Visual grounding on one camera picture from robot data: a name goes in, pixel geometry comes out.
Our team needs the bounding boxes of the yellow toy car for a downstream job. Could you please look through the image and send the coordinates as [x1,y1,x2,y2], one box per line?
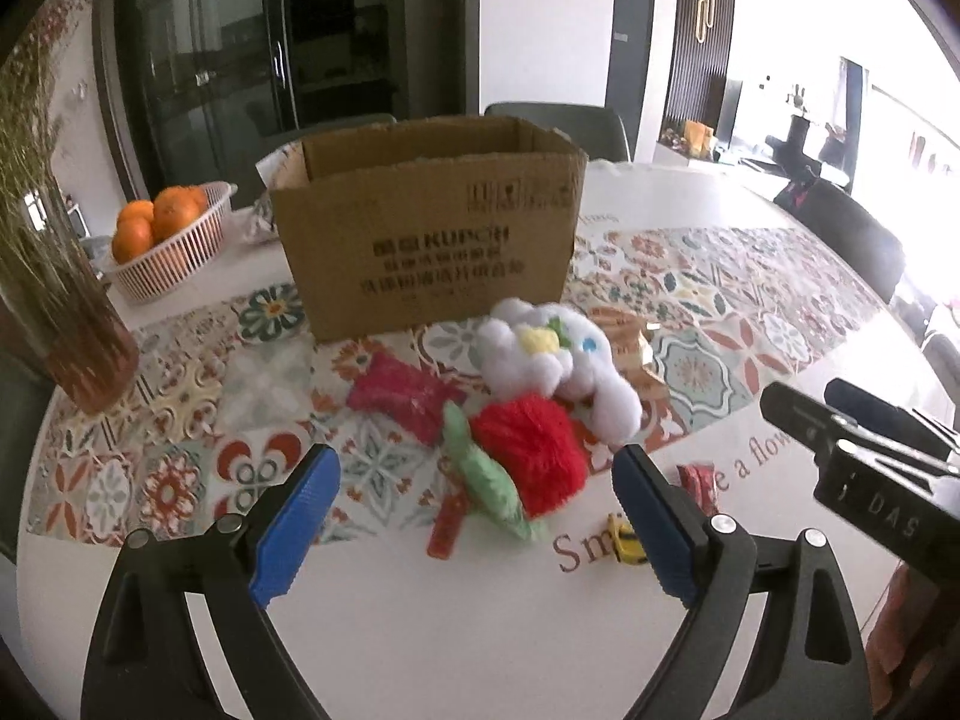
[604,516,650,563]

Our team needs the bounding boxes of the red strip packet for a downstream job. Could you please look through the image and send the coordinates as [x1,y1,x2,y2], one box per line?
[426,491,470,560]

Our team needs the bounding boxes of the red fluffy plush toy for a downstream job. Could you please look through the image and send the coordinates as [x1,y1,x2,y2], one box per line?
[471,392,590,520]

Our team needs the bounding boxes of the brown cardboard box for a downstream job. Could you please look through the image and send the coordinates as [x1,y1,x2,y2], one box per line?
[270,116,590,342]

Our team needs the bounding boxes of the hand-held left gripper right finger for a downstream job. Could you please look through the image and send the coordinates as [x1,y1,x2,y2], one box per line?
[611,444,875,720]

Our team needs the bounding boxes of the dark glass sliding doors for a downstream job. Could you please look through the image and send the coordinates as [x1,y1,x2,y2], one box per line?
[94,0,481,203]

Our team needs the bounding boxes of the glass vase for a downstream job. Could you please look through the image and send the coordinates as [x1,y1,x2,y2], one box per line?
[0,270,141,417]

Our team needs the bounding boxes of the black room door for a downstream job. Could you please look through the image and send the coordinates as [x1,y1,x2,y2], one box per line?
[606,0,657,158]

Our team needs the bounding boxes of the white plastic fruit basket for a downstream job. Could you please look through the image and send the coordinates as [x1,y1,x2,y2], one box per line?
[97,181,239,305]

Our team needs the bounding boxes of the white plastic bag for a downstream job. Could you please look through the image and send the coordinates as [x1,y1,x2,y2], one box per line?
[241,146,308,245]

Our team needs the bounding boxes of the grey dining chair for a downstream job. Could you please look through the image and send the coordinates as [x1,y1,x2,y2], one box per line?
[776,178,905,305]
[0,352,53,556]
[484,101,631,162]

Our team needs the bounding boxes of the white fluffy plush toy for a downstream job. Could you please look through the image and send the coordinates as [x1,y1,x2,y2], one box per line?
[472,298,644,445]

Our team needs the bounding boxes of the green plush toy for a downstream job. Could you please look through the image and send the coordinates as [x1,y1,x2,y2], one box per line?
[441,401,552,542]

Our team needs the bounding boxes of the red candy wrapper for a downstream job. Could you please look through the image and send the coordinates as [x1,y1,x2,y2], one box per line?
[675,463,719,518]

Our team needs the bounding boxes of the dried flower bunch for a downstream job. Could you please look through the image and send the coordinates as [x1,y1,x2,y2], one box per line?
[0,0,113,361]

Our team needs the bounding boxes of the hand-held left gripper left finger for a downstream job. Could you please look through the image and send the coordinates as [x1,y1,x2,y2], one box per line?
[81,444,342,720]

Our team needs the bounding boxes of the dark slatted wall panel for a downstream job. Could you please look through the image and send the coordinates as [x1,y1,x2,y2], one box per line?
[660,0,737,143]

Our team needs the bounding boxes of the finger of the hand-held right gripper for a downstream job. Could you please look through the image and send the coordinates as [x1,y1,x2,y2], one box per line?
[761,382,863,458]
[825,379,960,458]

